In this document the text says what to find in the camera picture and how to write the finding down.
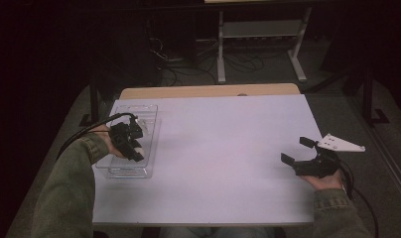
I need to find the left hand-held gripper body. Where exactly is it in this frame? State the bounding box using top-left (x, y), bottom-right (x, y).
top-left (108, 114), bottom-right (139, 159)

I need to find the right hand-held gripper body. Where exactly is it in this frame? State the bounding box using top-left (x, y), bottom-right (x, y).
top-left (292, 133), bottom-right (366, 179)

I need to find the clear plastic container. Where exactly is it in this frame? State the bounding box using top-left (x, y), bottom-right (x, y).
top-left (94, 104), bottom-right (163, 179)

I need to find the person's left hand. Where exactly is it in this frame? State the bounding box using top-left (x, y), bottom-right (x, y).
top-left (94, 124), bottom-right (126, 160)

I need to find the person's right hand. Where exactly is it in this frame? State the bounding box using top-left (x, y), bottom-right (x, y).
top-left (300, 169), bottom-right (345, 191)

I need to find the black metal stand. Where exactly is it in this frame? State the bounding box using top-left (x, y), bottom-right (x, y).
top-left (360, 64), bottom-right (391, 126)
top-left (78, 78), bottom-right (104, 129)

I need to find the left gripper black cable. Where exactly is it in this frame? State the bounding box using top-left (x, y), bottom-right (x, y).
top-left (56, 112), bottom-right (139, 161)

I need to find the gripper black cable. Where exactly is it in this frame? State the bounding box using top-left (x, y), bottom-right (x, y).
top-left (337, 160), bottom-right (380, 238)
top-left (56, 112), bottom-right (139, 161)

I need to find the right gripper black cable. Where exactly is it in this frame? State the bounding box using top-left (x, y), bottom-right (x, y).
top-left (337, 160), bottom-right (380, 238)

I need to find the tangle of black floor cables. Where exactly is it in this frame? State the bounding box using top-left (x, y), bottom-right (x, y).
top-left (148, 35), bottom-right (266, 86)

